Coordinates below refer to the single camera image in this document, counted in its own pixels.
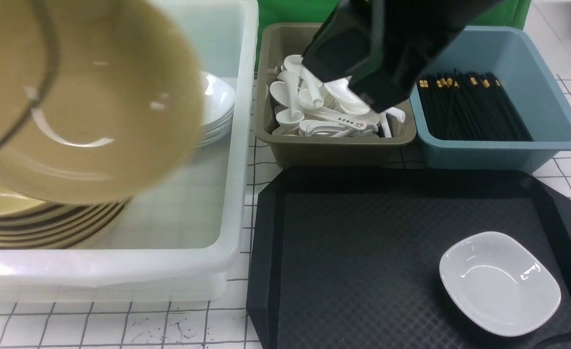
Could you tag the white translucent plastic tub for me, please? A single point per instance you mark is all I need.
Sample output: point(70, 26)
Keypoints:
point(176, 241)

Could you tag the black chopsticks bundle gold bands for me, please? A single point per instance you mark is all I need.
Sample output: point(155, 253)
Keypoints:
point(470, 107)

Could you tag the white square sauce dish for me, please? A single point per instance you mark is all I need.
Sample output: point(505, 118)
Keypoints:
point(499, 284)

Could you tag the stack of yellow bowls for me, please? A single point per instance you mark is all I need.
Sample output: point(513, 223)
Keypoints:
point(27, 223)

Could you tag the yellow noodle bowl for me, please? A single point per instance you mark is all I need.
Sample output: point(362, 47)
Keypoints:
point(99, 99)

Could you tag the black plastic serving tray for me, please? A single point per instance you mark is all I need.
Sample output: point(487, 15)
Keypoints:
point(347, 258)

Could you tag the olive brown plastic bin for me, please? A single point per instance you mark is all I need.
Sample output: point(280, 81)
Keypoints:
point(283, 39)

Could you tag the teal plastic bin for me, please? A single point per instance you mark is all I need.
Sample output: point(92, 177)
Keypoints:
point(511, 55)

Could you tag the pile of white spoons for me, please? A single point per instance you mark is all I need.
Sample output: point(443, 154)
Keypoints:
point(307, 107)

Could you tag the stack of white dishes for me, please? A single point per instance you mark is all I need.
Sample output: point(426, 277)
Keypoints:
point(220, 99)

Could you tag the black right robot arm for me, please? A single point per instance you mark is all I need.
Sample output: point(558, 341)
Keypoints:
point(383, 46)

